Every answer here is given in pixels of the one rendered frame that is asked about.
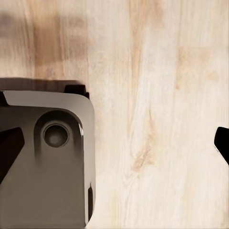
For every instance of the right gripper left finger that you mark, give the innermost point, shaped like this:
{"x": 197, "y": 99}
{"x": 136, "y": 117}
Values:
{"x": 11, "y": 143}

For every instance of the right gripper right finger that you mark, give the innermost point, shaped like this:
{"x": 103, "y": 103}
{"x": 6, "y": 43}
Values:
{"x": 221, "y": 141}

